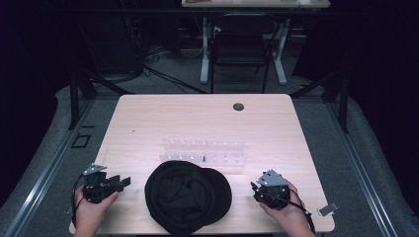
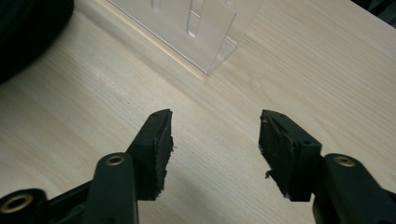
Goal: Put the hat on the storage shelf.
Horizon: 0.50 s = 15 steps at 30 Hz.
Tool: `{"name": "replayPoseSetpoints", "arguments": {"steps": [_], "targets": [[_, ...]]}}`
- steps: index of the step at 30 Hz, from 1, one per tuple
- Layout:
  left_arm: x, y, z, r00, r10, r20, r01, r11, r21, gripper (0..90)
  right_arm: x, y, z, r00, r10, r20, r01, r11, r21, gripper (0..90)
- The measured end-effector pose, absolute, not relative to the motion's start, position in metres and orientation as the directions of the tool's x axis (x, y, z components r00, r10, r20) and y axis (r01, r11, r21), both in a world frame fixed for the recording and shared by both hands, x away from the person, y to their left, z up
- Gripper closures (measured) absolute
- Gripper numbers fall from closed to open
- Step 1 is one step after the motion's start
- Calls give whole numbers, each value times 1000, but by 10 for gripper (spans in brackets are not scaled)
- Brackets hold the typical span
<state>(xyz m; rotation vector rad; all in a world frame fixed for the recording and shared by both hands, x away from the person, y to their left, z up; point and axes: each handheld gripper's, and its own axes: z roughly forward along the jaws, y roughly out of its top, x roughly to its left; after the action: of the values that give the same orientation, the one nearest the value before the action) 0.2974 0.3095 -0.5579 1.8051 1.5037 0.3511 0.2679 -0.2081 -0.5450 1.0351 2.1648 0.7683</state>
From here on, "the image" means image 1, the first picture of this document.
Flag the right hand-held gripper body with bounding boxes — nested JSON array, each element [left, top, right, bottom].
[[252, 169, 292, 210]]

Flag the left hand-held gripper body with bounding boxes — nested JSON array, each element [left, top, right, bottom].
[[82, 163, 116, 204]]

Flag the person's left hand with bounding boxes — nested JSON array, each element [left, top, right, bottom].
[[73, 187, 120, 233]]

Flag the person's right hand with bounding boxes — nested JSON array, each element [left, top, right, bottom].
[[258, 182, 314, 233]]

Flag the small grey tag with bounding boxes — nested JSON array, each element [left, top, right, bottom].
[[317, 200, 341, 217]]

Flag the clear acrylic rack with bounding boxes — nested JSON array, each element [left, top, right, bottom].
[[159, 137, 247, 168]]

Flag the black cap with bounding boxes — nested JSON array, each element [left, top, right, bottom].
[[144, 160, 233, 236]]

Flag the black metal stand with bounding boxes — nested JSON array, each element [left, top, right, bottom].
[[67, 67, 136, 130], [289, 67, 351, 134]]

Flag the black chair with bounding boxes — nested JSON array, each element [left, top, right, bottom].
[[209, 13, 279, 95]]

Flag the white-legged desk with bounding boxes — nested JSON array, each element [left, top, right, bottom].
[[181, 0, 331, 87]]

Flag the left hand-held gripper black cable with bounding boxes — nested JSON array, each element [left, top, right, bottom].
[[70, 174, 87, 229]]

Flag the hand-held gripper black cable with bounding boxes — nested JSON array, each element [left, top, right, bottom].
[[70, 174, 87, 229], [263, 188, 316, 234]]

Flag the right hand-held gripper black cable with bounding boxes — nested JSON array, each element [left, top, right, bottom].
[[263, 188, 316, 234]]

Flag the metal floor rail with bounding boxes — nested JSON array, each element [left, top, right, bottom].
[[3, 98, 97, 237], [324, 98, 401, 237]]

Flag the black floor cables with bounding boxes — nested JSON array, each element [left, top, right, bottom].
[[125, 16, 210, 95]]

